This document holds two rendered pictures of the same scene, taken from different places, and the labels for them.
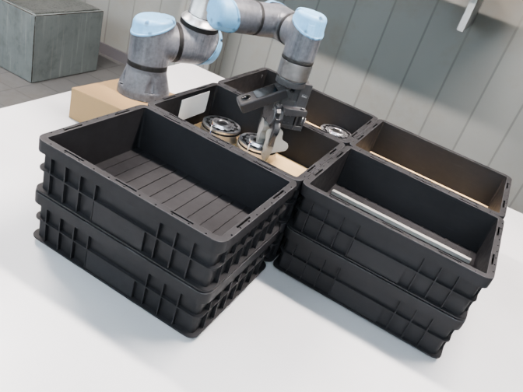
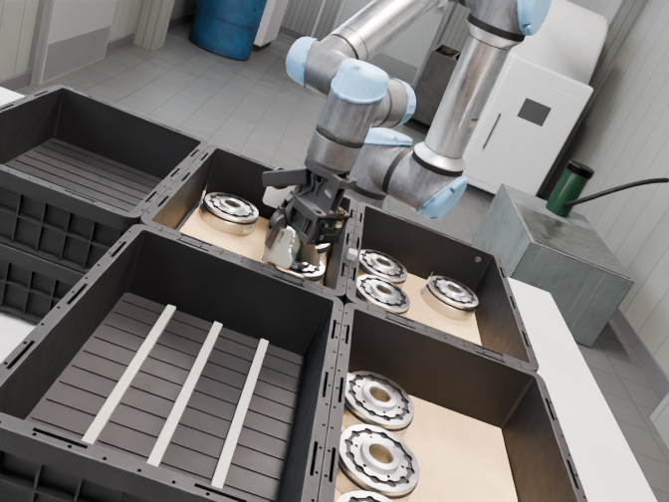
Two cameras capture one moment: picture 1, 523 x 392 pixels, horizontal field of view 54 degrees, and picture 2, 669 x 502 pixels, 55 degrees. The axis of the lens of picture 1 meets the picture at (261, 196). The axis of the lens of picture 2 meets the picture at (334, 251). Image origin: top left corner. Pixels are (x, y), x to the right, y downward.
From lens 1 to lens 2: 1.22 m
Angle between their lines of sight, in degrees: 58
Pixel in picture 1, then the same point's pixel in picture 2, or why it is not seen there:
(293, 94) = (319, 185)
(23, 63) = not seen: hidden behind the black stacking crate
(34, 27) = (524, 253)
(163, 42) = (369, 155)
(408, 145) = (537, 442)
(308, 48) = (331, 108)
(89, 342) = not seen: outside the picture
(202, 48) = (416, 185)
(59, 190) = (41, 136)
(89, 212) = (20, 150)
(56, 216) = not seen: hidden behind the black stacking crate
